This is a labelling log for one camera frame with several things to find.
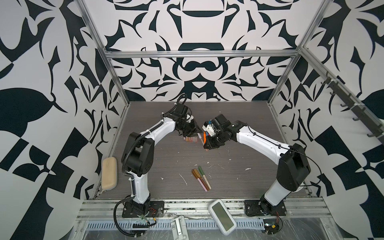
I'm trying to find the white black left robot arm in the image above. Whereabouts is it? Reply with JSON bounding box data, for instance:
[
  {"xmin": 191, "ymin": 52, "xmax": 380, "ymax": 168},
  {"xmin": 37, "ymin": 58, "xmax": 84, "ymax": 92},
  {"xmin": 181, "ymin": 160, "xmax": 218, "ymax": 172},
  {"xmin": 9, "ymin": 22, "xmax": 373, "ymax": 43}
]
[{"xmin": 122, "ymin": 103, "xmax": 202, "ymax": 207}]

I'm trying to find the small circuit board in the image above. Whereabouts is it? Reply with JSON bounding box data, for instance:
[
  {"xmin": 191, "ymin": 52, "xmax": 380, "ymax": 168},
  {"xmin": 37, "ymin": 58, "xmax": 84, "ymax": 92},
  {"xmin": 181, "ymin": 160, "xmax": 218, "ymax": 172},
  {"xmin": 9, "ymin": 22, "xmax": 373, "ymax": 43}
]
[{"xmin": 263, "ymin": 218, "xmax": 284, "ymax": 236}]

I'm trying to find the aluminium corner post back right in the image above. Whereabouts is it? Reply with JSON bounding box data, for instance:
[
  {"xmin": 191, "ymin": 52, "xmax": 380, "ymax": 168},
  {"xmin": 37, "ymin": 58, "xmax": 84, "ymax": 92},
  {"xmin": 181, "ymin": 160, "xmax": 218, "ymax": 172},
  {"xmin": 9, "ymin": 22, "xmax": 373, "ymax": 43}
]
[{"xmin": 268, "ymin": 0, "xmax": 333, "ymax": 105}]

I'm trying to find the aluminium corner post back left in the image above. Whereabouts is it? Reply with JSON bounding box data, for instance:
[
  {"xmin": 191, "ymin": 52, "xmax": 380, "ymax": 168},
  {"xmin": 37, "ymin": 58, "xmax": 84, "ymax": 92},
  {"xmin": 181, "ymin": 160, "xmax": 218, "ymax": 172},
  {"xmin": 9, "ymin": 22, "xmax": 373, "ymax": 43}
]
[{"xmin": 75, "ymin": 0, "xmax": 130, "ymax": 107}]

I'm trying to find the gold cap brown marker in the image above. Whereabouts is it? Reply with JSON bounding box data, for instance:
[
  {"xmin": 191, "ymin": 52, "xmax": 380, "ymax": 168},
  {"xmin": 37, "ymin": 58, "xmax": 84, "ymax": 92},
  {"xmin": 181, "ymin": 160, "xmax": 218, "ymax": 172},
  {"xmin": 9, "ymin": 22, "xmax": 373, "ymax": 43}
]
[{"xmin": 193, "ymin": 169, "xmax": 210, "ymax": 192}]

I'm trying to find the beige sponge block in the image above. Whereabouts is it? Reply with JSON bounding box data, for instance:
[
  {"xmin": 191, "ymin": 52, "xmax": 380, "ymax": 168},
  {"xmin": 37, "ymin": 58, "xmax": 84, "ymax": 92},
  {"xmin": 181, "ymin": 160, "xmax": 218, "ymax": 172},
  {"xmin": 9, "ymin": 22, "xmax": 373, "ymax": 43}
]
[{"xmin": 101, "ymin": 157, "xmax": 118, "ymax": 191}]

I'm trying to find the aluminium horizontal back bar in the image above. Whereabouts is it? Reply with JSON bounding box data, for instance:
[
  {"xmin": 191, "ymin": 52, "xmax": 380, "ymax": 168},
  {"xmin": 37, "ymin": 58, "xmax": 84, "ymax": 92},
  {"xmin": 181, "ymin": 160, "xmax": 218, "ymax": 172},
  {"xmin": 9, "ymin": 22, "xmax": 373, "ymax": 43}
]
[{"xmin": 104, "ymin": 50, "xmax": 298, "ymax": 59}]

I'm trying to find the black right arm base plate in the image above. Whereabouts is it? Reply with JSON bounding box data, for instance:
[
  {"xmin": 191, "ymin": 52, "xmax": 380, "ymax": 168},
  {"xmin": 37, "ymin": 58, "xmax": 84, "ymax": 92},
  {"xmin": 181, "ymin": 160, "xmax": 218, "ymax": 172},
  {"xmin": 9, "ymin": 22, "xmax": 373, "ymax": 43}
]
[{"xmin": 244, "ymin": 199, "xmax": 287, "ymax": 217}]

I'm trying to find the white tablet device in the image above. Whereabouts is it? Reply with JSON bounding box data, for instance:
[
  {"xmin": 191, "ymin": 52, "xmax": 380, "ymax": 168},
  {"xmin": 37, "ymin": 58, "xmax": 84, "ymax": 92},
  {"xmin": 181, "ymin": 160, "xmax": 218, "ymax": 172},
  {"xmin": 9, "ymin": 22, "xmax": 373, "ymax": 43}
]
[{"xmin": 208, "ymin": 199, "xmax": 237, "ymax": 236}]

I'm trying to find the grey hook rack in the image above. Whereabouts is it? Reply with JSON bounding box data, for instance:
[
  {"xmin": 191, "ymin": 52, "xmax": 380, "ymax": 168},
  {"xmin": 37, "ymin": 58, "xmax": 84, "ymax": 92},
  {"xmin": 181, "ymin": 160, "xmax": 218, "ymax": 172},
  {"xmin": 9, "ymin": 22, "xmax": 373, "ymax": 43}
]
[{"xmin": 321, "ymin": 72, "xmax": 384, "ymax": 145}]

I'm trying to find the aluminium corner post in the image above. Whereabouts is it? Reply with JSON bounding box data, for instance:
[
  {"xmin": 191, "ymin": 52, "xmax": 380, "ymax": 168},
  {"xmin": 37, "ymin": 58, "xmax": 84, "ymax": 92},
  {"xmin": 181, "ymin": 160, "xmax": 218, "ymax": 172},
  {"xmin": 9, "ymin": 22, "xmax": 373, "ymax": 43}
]
[
  {"xmin": 75, "ymin": 0, "xmax": 130, "ymax": 107},
  {"xmin": 268, "ymin": 0, "xmax": 333, "ymax": 105}
]

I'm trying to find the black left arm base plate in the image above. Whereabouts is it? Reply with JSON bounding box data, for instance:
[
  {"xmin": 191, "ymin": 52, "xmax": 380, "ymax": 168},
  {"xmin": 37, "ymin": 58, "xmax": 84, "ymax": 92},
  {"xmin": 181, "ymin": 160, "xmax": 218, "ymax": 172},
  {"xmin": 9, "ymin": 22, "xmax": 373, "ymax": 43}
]
[{"xmin": 122, "ymin": 201, "xmax": 165, "ymax": 218}]

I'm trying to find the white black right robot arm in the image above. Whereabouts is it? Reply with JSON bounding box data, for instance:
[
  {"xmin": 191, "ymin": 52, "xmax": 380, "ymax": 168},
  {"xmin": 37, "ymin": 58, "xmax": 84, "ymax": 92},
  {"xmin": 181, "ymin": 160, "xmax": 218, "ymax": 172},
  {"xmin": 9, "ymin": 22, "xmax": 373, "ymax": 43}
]
[{"xmin": 203, "ymin": 114, "xmax": 311, "ymax": 208}]

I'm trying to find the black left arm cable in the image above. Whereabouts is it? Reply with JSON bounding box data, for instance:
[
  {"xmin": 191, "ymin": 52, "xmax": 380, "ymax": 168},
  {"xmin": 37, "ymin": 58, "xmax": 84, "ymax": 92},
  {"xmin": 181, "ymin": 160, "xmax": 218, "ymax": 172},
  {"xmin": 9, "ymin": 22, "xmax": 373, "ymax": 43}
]
[{"xmin": 113, "ymin": 194, "xmax": 157, "ymax": 238}]

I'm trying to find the white bracket front rail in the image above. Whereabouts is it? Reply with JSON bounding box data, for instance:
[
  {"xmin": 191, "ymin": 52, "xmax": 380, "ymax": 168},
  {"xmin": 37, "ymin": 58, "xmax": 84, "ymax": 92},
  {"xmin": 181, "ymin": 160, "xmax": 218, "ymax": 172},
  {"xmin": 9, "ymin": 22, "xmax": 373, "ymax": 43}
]
[{"xmin": 171, "ymin": 216, "xmax": 189, "ymax": 240}]

